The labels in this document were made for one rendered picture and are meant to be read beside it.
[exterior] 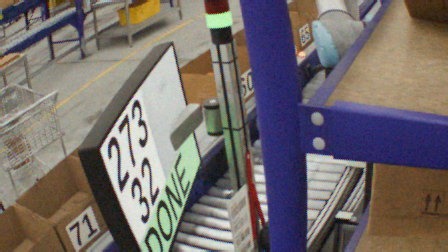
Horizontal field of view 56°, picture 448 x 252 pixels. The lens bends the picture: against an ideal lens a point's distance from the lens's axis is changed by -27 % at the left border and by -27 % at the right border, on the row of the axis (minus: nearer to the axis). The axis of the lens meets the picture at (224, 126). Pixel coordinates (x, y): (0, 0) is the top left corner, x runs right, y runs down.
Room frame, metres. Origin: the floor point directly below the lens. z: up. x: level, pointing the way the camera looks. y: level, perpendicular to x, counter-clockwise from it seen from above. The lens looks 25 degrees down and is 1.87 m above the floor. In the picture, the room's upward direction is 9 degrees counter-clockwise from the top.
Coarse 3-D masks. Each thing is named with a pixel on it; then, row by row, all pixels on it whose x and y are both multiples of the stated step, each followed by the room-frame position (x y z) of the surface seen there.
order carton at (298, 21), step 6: (294, 12) 3.25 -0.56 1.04; (300, 12) 3.23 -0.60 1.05; (294, 18) 3.26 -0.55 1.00; (300, 18) 3.23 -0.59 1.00; (306, 18) 3.21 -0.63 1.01; (312, 18) 3.11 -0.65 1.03; (294, 24) 3.26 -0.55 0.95; (300, 24) 2.92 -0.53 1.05; (312, 30) 3.08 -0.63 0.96; (312, 36) 3.06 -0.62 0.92; (300, 42) 2.88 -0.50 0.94; (300, 48) 2.86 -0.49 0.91
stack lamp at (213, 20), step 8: (224, 0) 1.03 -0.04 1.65; (208, 8) 1.03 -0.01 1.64; (216, 8) 1.03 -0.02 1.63; (224, 8) 1.03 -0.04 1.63; (208, 16) 1.04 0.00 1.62; (216, 16) 1.03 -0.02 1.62; (224, 16) 1.03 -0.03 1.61; (208, 24) 1.04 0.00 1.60; (216, 24) 1.03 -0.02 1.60; (224, 24) 1.03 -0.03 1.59
